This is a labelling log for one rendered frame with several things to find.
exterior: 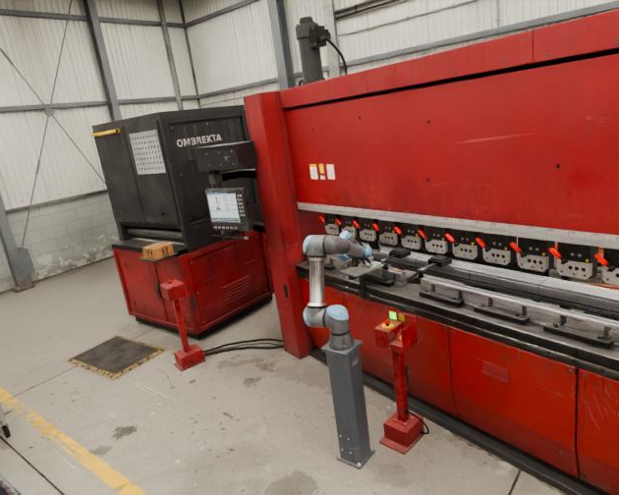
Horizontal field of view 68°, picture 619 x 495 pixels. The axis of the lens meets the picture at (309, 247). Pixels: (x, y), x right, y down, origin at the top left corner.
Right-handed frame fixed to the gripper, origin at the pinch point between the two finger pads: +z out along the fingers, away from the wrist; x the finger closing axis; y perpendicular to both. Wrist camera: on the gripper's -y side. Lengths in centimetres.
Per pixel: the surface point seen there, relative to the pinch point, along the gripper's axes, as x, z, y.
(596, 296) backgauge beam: -138, 13, 11
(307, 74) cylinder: 57, -92, 103
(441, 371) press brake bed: -62, 36, -47
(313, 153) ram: 53, -52, 60
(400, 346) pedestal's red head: -53, -2, -50
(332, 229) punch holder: 41.5, -8.6, 21.2
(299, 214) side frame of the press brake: 85, -11, 31
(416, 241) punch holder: -41.6, -16.4, 14.5
